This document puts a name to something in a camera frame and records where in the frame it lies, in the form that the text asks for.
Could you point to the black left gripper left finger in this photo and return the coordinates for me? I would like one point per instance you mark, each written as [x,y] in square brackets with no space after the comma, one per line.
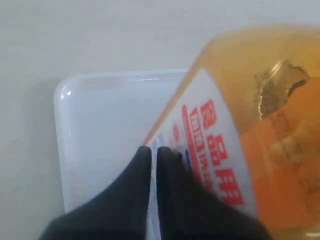
[117,213]

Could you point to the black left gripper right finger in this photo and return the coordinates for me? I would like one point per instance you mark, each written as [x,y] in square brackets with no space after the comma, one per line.
[188,212]

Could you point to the orange pump soap bottle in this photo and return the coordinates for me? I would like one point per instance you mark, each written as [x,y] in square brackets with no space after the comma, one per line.
[245,121]

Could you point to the white rectangular plastic tray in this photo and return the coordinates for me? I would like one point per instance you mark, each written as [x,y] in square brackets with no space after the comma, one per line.
[101,119]

